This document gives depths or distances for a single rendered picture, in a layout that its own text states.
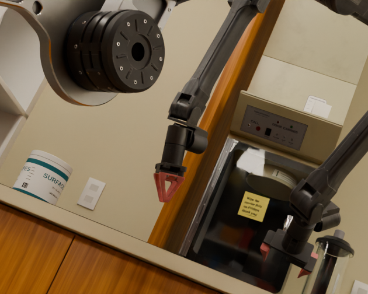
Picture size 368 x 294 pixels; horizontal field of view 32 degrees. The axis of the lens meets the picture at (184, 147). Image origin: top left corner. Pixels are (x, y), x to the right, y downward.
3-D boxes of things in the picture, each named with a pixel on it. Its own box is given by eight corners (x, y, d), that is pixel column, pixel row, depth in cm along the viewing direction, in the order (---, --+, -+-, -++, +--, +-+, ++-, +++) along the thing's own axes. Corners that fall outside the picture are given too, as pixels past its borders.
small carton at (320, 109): (306, 123, 194) (312, 107, 196) (322, 129, 194) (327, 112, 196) (309, 116, 190) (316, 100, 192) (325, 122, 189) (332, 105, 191)
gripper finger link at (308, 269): (285, 258, 169) (295, 237, 163) (309, 270, 168) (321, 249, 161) (277, 276, 165) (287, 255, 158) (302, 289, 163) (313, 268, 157)
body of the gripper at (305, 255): (276, 232, 165) (284, 214, 160) (312, 249, 163) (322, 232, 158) (267, 249, 160) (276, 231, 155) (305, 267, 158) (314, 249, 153)
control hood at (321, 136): (228, 132, 199) (239, 105, 202) (328, 167, 192) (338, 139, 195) (228, 116, 188) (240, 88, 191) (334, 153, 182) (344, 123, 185)
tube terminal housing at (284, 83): (176, 285, 207) (258, 89, 232) (270, 324, 200) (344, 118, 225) (169, 270, 183) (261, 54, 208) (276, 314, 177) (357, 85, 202)
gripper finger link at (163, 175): (173, 204, 171) (180, 170, 172) (180, 205, 164) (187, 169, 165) (149, 199, 169) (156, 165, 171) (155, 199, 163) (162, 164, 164)
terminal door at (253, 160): (179, 255, 185) (229, 138, 198) (278, 296, 178) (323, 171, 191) (179, 255, 184) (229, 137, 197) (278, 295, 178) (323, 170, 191)
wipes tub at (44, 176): (16, 204, 187) (39, 160, 192) (55, 220, 185) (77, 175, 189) (1, 191, 175) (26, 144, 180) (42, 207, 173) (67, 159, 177)
